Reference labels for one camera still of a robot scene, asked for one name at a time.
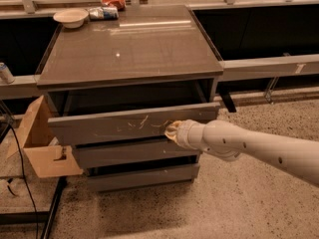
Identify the grey bottom drawer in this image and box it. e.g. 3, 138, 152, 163
88, 163, 199, 192

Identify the white bowl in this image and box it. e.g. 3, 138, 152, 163
53, 8, 89, 29

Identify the white can on ledge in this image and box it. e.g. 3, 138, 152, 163
0, 63, 15, 84

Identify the grey top drawer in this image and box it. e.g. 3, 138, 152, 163
47, 80, 221, 147

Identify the black cable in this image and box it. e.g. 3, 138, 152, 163
6, 122, 40, 239

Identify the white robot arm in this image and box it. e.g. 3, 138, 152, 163
164, 119, 319, 186

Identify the grey drawer cabinet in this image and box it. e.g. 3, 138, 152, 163
40, 6, 219, 178

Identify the grey middle drawer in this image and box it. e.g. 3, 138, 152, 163
73, 138, 199, 168

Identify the black floor frame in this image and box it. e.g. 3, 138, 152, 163
0, 176, 67, 239

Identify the brown cardboard box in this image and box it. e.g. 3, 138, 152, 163
7, 96, 83, 178

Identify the grey horizontal rail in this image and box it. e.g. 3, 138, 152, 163
0, 54, 319, 100

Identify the grey drawer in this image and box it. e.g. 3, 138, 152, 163
73, 138, 199, 168
88, 163, 199, 192
47, 80, 221, 147

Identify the red snack bag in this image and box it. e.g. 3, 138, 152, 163
101, 0, 126, 11

